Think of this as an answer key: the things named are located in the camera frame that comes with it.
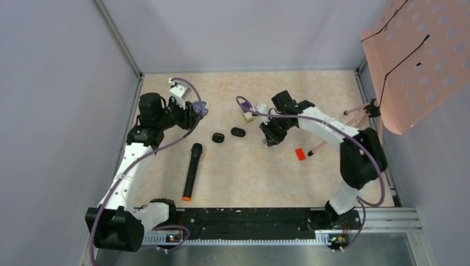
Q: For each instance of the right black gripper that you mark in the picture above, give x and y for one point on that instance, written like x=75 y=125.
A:
x=272 y=138

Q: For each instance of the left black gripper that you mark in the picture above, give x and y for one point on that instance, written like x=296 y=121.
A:
x=189 y=116

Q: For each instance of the silver lilac oval case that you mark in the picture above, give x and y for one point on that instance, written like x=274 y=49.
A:
x=200 y=107

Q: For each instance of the red block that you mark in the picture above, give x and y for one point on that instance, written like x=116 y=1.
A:
x=300 y=154

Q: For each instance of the small black earbud case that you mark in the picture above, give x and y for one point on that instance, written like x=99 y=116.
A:
x=218 y=138

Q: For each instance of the oval black charging case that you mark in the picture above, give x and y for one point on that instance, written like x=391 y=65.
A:
x=238 y=132

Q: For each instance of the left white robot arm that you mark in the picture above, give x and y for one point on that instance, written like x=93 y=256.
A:
x=114 y=224

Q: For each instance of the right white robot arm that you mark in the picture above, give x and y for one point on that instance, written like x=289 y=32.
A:
x=362 y=159

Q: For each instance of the purple white green brick stack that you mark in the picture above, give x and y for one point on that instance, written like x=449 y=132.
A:
x=246 y=112

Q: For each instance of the black microphone orange end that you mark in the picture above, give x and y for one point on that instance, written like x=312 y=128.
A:
x=196 y=152

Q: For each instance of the pink perforated music stand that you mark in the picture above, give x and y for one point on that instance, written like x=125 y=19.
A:
x=418 y=56

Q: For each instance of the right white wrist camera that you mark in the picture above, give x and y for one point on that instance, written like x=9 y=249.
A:
x=262 y=109

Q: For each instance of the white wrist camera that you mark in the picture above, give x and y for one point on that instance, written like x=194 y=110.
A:
x=262 y=109
x=179 y=91

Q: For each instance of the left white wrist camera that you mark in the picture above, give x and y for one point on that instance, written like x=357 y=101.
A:
x=179 y=91

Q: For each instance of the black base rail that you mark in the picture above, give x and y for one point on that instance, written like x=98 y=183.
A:
x=259 y=224

